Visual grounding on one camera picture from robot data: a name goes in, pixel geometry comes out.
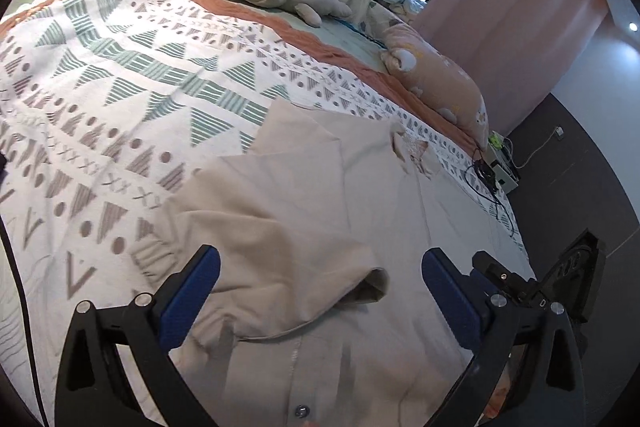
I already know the white geometric patterned blanket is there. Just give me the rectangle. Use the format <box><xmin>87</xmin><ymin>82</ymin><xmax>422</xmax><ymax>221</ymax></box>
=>
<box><xmin>0</xmin><ymin>0</ymin><xmax>531</xmax><ymax>427</ymax></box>

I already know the beige button shirt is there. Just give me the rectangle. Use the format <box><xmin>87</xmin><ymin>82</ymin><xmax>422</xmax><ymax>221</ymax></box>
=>
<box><xmin>131</xmin><ymin>98</ymin><xmax>538</xmax><ymax>427</ymax></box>

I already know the white power cable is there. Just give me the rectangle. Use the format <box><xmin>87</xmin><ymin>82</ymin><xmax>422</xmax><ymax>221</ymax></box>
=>
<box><xmin>505</xmin><ymin>127</ymin><xmax>563</xmax><ymax>170</ymax></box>

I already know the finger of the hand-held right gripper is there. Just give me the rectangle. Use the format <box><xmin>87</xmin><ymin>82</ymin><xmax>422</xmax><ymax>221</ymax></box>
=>
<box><xmin>472</xmin><ymin>250</ymin><xmax>539</xmax><ymax>306</ymax></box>

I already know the long black cable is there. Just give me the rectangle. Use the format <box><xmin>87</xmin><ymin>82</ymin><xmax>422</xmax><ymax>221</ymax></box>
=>
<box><xmin>0</xmin><ymin>152</ymin><xmax>51</xmax><ymax>427</ymax></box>

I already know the orange printed pillow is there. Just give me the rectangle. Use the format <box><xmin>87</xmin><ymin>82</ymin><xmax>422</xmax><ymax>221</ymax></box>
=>
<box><xmin>380</xmin><ymin>23</ymin><xmax>490</xmax><ymax>150</ymax></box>

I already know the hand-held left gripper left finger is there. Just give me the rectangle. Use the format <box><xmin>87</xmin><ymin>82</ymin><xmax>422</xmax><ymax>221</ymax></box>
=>
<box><xmin>54</xmin><ymin>244</ymin><xmax>223</xmax><ymax>427</ymax></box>

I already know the pink curtain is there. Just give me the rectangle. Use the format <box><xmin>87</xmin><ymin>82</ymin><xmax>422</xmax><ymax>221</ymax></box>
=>
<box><xmin>412</xmin><ymin>0</ymin><xmax>618</xmax><ymax>108</ymax></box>

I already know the tangled black cable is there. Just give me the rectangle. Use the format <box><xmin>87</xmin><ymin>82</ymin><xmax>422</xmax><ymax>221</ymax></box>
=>
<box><xmin>462</xmin><ymin>147</ymin><xmax>521</xmax><ymax>238</ymax></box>

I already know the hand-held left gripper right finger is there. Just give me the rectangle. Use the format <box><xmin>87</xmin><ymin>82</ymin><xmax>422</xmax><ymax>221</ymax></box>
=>
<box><xmin>421</xmin><ymin>248</ymin><xmax>586</xmax><ymax>427</ymax></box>

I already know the white box device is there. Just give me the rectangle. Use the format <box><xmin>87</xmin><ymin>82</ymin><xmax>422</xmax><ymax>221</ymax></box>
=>
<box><xmin>487</xmin><ymin>159</ymin><xmax>521</xmax><ymax>194</ymax></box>

